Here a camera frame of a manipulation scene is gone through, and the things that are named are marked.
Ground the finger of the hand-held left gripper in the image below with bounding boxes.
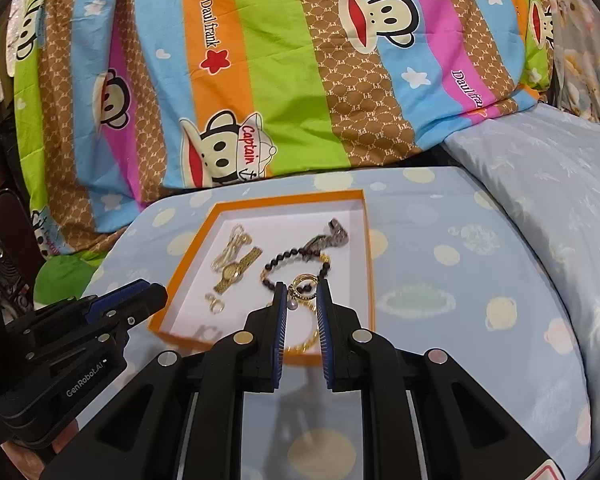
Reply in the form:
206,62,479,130
77,279,153,323
94,284,169,352

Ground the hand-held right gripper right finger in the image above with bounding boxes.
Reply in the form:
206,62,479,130
316,280,561,480

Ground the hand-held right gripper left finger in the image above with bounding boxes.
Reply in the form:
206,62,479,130
40,281,288,480

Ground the pearl drop earring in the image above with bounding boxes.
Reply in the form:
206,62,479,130
286,272,320,312

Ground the gold chain bangle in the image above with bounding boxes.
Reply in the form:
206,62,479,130
284,305,323,355

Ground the black bead bracelet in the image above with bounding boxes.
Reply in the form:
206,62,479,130
258,249,332,293

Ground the gold hoop earring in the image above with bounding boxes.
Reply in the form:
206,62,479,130
204,291,228,316

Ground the gold wristwatch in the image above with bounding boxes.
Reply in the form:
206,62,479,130
210,245,263,295

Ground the silver wristwatch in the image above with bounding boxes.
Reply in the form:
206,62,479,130
302,217,350,257

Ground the pearl bracelet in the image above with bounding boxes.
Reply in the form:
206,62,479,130
219,223,255,267

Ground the orange jewelry box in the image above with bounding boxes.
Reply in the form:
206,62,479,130
146,189,377,367

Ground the person's left hand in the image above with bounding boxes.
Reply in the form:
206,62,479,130
27,417,81,468

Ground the green cushion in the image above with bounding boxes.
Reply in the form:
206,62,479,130
34,252,106,306

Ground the dark brown chair back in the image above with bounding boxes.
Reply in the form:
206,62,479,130
0,185,46,281

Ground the striped cartoon monkey blanket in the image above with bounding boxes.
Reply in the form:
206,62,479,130
10,0,556,261

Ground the pale blue pillow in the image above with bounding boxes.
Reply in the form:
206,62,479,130
442,102,600,441

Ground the floral curtain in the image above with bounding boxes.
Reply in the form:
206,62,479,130
545,0,600,131

